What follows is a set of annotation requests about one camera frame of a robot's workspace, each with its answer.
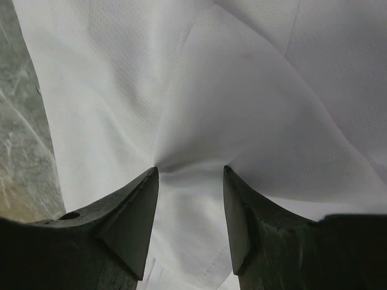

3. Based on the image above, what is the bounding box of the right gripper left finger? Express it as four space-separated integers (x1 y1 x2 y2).
1 167 159 289

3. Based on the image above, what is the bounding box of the white t shirt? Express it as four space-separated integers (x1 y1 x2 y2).
14 1 386 289

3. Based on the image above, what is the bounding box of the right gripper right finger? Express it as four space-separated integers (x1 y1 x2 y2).
223 167 386 289

